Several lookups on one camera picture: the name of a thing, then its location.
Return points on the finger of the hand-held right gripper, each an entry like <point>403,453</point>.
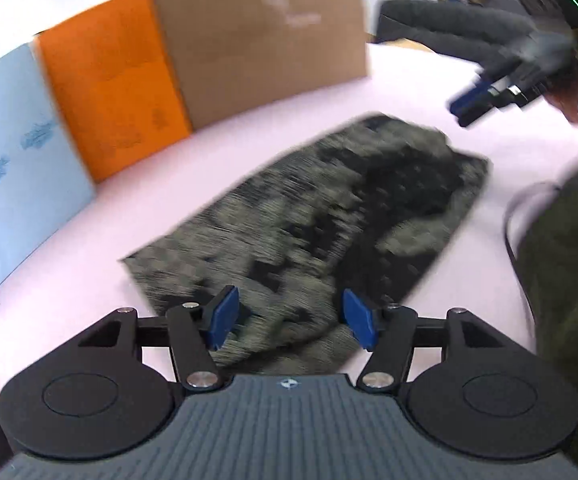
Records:
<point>469,102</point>
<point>494,74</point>

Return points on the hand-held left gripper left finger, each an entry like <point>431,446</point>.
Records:
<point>221,317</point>

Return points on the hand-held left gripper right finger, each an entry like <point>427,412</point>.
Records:
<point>359,317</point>

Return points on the black floral lace garment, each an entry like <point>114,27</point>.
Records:
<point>294,210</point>

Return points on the person's right hand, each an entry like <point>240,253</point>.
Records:
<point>571,105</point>

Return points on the dark grey seat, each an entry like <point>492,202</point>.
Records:
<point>444,25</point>

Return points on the person's olive green clothing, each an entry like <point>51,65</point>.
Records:
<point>569,285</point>

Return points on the brown cardboard box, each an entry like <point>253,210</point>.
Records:
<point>259,45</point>

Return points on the light blue printed box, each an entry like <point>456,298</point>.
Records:
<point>19,185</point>

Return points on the orange printed box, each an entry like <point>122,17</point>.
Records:
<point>109,85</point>

